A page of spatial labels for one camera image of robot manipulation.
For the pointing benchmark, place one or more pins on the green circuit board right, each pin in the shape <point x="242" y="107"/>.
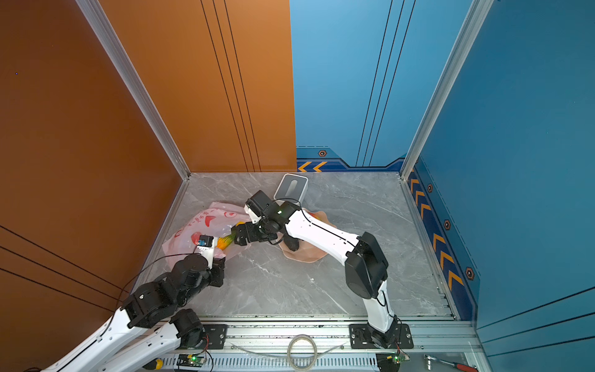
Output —
<point x="391" y="362"/>

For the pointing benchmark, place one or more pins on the white grey tissue box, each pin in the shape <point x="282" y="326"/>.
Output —
<point x="292" y="188"/>

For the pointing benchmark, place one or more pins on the red handled screwdriver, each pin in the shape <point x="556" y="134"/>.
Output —
<point x="431" y="360"/>

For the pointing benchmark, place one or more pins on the beige fruit plate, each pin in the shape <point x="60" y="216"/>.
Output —
<point x="306" y="252"/>

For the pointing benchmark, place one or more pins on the right aluminium corner post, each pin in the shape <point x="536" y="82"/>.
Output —
<point x="465" y="40"/>

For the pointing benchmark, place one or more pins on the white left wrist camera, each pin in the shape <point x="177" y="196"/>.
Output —
<point x="206" y="247"/>

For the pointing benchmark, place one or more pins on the green circuit board left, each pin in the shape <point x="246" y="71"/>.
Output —
<point x="191" y="360"/>

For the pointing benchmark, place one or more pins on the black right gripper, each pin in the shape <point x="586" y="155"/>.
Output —
<point x="240" y="229"/>

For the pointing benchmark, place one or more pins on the aluminium front rail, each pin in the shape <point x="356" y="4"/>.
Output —
<point x="324" y="345"/>

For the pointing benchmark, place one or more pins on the green circuit board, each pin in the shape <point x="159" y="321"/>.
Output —
<point x="191" y="360"/>
<point x="391" y="362"/>

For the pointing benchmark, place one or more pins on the left aluminium corner post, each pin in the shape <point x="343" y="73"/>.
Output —
<point x="108" y="38"/>

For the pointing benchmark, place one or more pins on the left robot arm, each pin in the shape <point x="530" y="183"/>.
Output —
<point x="153" y="321"/>

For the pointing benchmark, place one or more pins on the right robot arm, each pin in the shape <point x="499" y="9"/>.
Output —
<point x="364" y="262"/>

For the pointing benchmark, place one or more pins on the orange green papaya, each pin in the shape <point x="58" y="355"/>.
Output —
<point x="224" y="242"/>

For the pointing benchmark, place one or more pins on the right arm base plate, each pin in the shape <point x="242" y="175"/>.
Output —
<point x="364" y="336"/>

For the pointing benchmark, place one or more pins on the aluminium corner post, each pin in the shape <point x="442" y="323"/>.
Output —
<point x="108" y="38"/>
<point x="465" y="40"/>

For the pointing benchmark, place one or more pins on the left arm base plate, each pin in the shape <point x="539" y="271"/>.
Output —
<point x="213" y="337"/>

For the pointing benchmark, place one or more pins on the black yellow screwdriver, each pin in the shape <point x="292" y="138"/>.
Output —
<point x="155" y="364"/>

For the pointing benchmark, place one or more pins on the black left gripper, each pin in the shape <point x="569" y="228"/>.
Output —
<point x="219" y="265"/>

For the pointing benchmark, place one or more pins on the pink plastic bag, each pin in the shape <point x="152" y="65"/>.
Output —
<point x="216" y="221"/>

